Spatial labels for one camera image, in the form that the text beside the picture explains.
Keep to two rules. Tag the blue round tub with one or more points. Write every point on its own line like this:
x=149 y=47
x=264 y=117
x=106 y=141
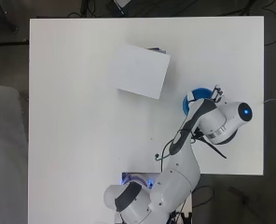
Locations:
x=200 y=92

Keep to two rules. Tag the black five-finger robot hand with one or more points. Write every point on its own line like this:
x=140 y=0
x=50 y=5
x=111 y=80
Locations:
x=218 y=93

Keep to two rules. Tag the black tripod stand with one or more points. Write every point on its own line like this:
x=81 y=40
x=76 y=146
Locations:
x=7 y=43

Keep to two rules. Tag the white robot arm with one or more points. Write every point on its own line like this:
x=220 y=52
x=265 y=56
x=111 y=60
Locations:
x=181 y=174

